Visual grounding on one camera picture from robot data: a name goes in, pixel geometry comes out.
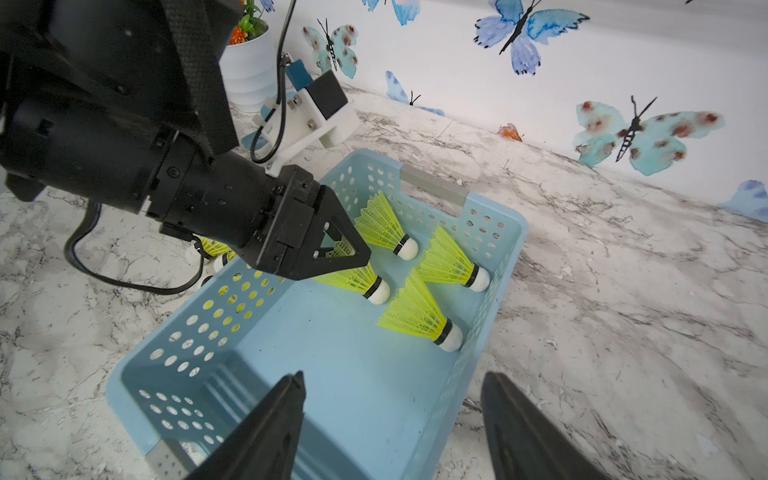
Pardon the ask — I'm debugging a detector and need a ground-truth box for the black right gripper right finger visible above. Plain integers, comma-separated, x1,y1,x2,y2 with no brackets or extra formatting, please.
481,372,607,479

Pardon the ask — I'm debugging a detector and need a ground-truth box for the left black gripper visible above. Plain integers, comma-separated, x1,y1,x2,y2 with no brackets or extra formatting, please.
248,165,371,280

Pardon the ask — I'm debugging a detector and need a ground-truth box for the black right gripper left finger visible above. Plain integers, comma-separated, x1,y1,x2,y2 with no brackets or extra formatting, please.
188,371,306,479

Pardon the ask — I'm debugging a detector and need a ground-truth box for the yellow shuttlecock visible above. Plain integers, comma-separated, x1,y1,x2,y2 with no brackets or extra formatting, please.
377,269,464,352
201,237,237,273
417,225,491,292
354,192,419,261
312,262,391,305

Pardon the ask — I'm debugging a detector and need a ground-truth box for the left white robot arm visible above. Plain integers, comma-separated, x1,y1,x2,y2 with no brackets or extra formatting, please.
1,1,370,280

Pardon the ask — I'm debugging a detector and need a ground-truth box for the light blue perforated storage box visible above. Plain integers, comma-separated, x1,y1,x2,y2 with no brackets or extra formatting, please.
106,150,529,479

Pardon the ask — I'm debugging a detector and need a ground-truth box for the white pot with artificial plant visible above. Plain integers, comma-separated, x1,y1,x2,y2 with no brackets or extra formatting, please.
219,0,277,113

